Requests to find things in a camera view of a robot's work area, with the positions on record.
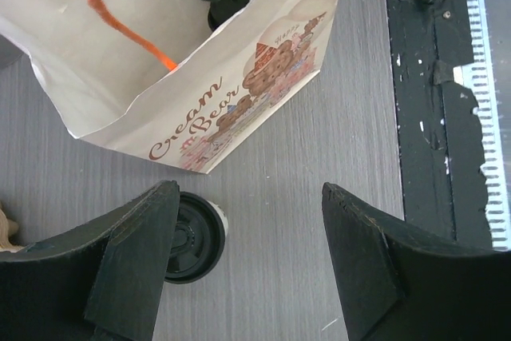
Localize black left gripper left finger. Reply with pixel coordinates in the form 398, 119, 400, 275
1, 180, 180, 340

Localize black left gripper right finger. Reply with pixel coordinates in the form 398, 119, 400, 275
322, 183, 510, 340

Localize perforated cable duct rail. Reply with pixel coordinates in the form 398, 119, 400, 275
462, 0, 510, 252

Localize paper bag with orange handles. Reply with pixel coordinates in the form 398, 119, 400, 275
1, 0, 338, 173

